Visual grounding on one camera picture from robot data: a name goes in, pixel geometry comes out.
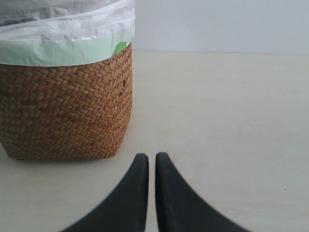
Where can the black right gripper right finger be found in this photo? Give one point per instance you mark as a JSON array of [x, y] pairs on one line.
[[179, 208]]

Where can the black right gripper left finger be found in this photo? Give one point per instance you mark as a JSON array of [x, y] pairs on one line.
[[125, 208]]

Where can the white and green bin liner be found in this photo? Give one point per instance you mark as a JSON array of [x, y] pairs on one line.
[[51, 33]]

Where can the woven wicker waste basket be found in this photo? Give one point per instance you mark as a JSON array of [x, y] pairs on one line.
[[68, 112]]

